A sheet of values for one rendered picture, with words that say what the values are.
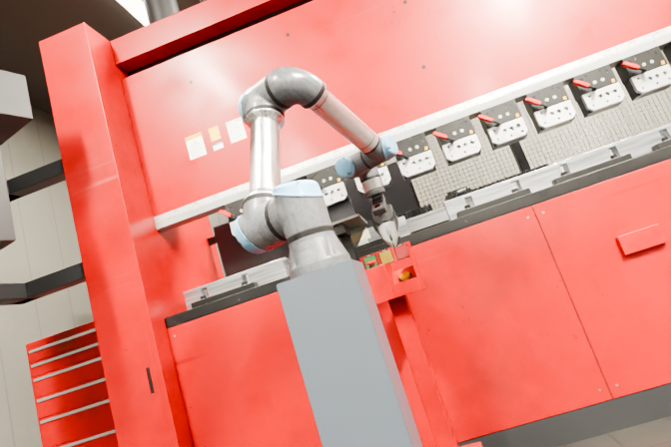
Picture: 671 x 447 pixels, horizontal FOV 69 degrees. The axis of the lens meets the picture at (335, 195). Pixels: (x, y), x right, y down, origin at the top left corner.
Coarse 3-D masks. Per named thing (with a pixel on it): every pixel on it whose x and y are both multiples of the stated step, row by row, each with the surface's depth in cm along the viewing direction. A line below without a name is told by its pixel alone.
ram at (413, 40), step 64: (320, 0) 232; (384, 0) 225; (448, 0) 220; (512, 0) 214; (576, 0) 209; (640, 0) 204; (192, 64) 239; (256, 64) 232; (320, 64) 226; (384, 64) 220; (448, 64) 214; (512, 64) 209; (192, 128) 233; (320, 128) 221; (384, 128) 215; (192, 192) 227
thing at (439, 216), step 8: (560, 168) 224; (512, 184) 227; (440, 208) 231; (424, 216) 232; (432, 216) 231; (440, 216) 230; (408, 224) 232; (416, 224) 232; (424, 224) 231; (432, 224) 231; (288, 264) 240; (248, 280) 243
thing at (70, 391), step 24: (48, 336) 244; (72, 336) 241; (96, 336) 239; (48, 360) 241; (72, 360) 239; (96, 360) 236; (48, 384) 239; (72, 384) 237; (96, 384) 235; (48, 408) 237; (72, 408) 235; (96, 408) 233; (48, 432) 235; (72, 432) 233; (96, 432) 231
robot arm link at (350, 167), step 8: (344, 160) 164; (352, 160) 165; (360, 160) 163; (336, 168) 166; (344, 168) 165; (352, 168) 164; (360, 168) 164; (344, 176) 165; (352, 176) 166; (360, 176) 171
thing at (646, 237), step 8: (656, 224) 176; (632, 232) 177; (640, 232) 177; (648, 232) 176; (656, 232) 176; (624, 240) 177; (632, 240) 177; (640, 240) 176; (648, 240) 176; (656, 240) 175; (664, 240) 175; (624, 248) 177; (632, 248) 176; (640, 248) 176
